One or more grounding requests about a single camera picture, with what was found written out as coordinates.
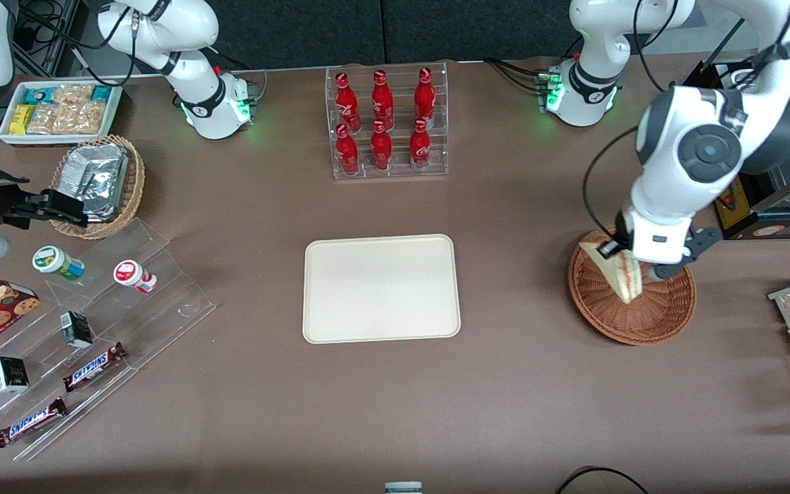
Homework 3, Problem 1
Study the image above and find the silver foil wrapped package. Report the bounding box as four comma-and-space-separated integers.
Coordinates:
59, 142, 130, 222

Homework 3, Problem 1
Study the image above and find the red cola bottle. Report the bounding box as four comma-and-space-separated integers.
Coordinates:
335, 71, 360, 132
372, 69, 395, 131
409, 119, 432, 171
336, 123, 360, 176
414, 67, 437, 130
370, 120, 394, 172

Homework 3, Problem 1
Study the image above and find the light tan wicker basket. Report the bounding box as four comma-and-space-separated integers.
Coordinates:
50, 134, 146, 240

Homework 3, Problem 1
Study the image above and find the cream plastic tray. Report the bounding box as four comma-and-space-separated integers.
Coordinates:
302, 234, 462, 344

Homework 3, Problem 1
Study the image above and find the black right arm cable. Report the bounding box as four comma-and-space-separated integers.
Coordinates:
14, 0, 142, 86

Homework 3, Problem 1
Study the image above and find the clear acrylic stepped display stand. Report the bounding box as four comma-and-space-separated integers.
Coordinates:
0, 217, 218, 462

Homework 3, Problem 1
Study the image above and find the red lid yogurt cup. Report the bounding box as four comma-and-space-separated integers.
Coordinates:
113, 259, 158, 294

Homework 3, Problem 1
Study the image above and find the green lid yogurt cup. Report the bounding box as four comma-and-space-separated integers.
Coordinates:
32, 245, 86, 282

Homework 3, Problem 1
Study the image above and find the yellow snack pack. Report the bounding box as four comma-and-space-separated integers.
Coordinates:
9, 104, 34, 137

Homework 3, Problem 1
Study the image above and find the small black white carton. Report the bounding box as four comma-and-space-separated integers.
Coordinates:
0, 356, 30, 394
60, 310, 95, 349

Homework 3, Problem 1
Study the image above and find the white rectangular snack tray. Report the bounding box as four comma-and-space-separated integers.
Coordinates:
0, 79, 124, 147

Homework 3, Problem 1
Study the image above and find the triangular sandwich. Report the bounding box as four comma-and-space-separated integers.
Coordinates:
579, 230, 643, 304

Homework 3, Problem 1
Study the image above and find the black floor cable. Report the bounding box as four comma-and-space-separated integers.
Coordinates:
555, 466, 650, 494

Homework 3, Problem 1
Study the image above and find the brown wicker basket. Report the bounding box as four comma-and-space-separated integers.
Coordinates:
567, 225, 697, 346

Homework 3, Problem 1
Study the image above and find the black left wrist camera cable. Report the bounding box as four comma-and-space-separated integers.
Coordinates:
582, 126, 644, 242

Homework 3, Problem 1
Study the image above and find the clear bag of nut snacks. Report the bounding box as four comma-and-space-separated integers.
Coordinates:
51, 83, 95, 108
27, 103, 61, 135
52, 101, 108, 136

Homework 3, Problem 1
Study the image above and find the black base cable bundle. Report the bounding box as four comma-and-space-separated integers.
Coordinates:
483, 58, 555, 94

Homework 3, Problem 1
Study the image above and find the brown Snickers bar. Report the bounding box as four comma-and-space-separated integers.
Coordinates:
62, 342, 128, 392
0, 397, 69, 448

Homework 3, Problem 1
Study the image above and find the dark metal equipment frame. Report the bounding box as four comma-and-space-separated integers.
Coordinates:
14, 0, 88, 78

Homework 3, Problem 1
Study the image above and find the clear acrylic bottle rack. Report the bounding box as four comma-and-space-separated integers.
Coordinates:
325, 60, 449, 180

